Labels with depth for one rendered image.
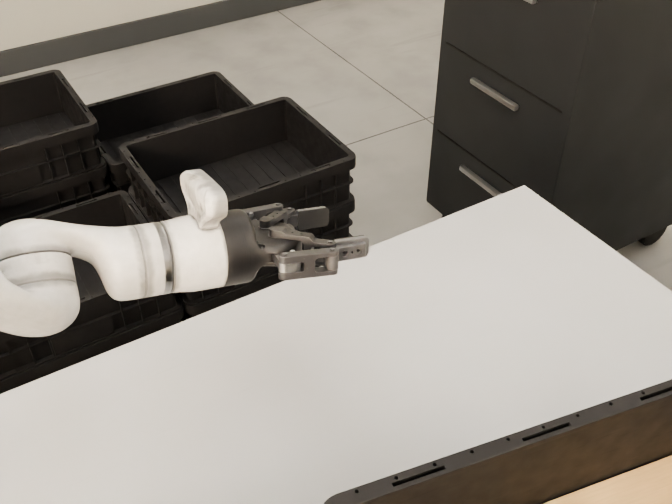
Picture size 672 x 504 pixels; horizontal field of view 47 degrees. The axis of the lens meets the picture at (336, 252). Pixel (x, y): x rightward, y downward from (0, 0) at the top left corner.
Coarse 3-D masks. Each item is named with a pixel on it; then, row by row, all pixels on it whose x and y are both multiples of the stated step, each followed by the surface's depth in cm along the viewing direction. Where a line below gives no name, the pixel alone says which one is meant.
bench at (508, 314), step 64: (512, 192) 128; (384, 256) 116; (448, 256) 116; (512, 256) 116; (576, 256) 116; (192, 320) 105; (256, 320) 105; (320, 320) 105; (384, 320) 105; (448, 320) 105; (512, 320) 105; (576, 320) 105; (640, 320) 105; (64, 384) 97; (128, 384) 97; (192, 384) 97; (256, 384) 97; (320, 384) 97; (384, 384) 97; (448, 384) 97; (512, 384) 97; (576, 384) 97; (640, 384) 97; (0, 448) 89; (64, 448) 89; (128, 448) 89; (192, 448) 89; (256, 448) 89; (320, 448) 89; (384, 448) 89; (448, 448) 89
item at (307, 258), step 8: (328, 248) 75; (336, 248) 76; (280, 256) 73; (288, 256) 73; (296, 256) 74; (304, 256) 74; (312, 256) 74; (320, 256) 74; (328, 256) 75; (304, 264) 74; (312, 264) 74; (296, 272) 74; (304, 272) 74; (312, 272) 75; (320, 272) 75; (328, 272) 75; (336, 272) 76
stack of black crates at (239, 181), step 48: (144, 144) 161; (192, 144) 167; (240, 144) 174; (288, 144) 179; (336, 144) 159; (144, 192) 154; (240, 192) 164; (288, 192) 152; (336, 192) 158; (240, 288) 158
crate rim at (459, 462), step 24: (600, 408) 65; (624, 408) 65; (528, 432) 63; (552, 432) 63; (456, 456) 61; (480, 456) 61; (504, 456) 62; (384, 480) 60; (408, 480) 61; (432, 480) 60
